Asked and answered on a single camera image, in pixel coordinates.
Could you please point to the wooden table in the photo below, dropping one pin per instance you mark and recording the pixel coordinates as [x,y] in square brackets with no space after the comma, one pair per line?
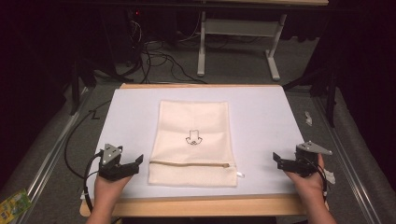
[202,207]

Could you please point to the white metal desk frame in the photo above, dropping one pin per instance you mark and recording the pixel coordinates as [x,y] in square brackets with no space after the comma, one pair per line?
[239,28]

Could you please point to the black metal stand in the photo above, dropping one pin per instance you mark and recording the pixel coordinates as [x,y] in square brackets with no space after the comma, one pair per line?
[327,90]
[82,81]

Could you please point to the green printed packet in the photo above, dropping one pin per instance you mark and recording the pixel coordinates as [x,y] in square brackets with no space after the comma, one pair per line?
[14,207]

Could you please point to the white paper scrap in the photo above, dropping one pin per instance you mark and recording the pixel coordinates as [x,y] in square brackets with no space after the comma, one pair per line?
[308,118]

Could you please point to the person's right hand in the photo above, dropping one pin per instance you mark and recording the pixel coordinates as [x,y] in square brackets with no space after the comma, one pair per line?
[308,183]

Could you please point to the person's left hand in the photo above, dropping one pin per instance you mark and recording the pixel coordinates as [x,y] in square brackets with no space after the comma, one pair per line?
[109,189]

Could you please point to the white table mat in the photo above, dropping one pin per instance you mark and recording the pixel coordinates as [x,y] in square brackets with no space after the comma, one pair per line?
[258,124]

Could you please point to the cream zippered cloth bag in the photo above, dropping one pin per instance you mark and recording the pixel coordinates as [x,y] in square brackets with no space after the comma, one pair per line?
[193,146]

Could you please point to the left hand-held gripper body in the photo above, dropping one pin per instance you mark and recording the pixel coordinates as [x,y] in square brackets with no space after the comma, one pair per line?
[109,155]

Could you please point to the metal floor rail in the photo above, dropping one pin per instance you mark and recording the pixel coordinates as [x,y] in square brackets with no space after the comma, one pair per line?
[53,149]
[345,155]

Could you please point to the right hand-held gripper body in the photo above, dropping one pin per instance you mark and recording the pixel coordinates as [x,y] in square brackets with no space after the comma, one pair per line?
[306,158]

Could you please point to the white crumpled tag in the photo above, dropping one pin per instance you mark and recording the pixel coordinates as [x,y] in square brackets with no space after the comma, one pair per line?
[330,176]

